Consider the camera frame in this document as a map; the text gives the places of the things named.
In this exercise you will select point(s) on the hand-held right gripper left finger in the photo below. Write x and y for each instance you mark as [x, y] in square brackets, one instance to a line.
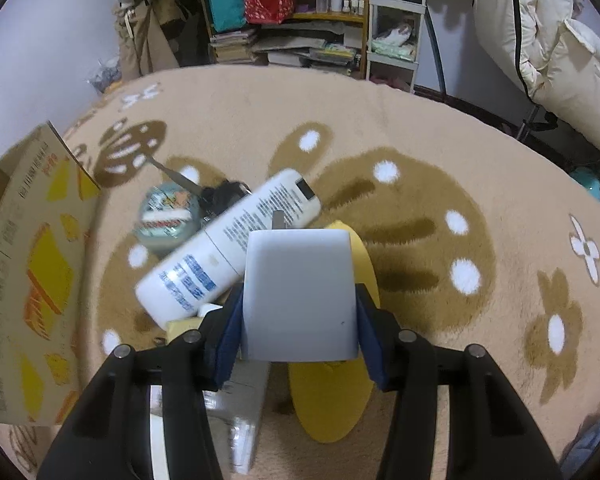
[230, 340]

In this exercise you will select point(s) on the teal round object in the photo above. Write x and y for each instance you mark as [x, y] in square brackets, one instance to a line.
[587, 182]

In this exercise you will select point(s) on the cream puffer jacket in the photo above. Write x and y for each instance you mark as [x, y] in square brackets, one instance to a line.
[554, 60]

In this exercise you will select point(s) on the white bottle blue label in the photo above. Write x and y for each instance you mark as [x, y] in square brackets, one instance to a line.
[240, 225]

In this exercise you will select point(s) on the grey flat box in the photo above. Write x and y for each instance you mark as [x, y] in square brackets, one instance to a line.
[240, 410]

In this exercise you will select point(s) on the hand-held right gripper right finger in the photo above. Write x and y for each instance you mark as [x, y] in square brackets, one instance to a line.
[372, 345]

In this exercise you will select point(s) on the beige printed blanket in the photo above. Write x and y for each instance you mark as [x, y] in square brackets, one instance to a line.
[429, 125]

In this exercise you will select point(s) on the printed cardboard box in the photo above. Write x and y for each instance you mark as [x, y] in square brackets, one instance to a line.
[30, 260]

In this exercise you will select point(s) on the black hanging bag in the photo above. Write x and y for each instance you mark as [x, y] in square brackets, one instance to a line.
[190, 30]

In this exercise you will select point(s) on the yellow oval board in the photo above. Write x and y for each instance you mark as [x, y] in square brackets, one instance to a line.
[330, 400]

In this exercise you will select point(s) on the beige hanging coat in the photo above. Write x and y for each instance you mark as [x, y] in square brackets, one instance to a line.
[140, 35]

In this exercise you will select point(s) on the white foam block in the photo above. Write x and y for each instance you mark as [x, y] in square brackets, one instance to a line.
[300, 290]

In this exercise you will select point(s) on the pale green packets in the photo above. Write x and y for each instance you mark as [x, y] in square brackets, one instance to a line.
[392, 45]

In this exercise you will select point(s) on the round green tin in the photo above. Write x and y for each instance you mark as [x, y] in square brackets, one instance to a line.
[162, 220]

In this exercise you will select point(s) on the wooden shelf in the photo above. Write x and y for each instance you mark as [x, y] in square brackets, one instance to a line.
[364, 35]

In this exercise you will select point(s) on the grey fluffy bundle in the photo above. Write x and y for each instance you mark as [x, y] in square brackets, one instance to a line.
[105, 77]

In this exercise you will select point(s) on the pale yellow small box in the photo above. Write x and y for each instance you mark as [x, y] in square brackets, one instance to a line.
[180, 327]

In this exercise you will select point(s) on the stack of books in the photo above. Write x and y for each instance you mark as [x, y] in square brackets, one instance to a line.
[235, 50]

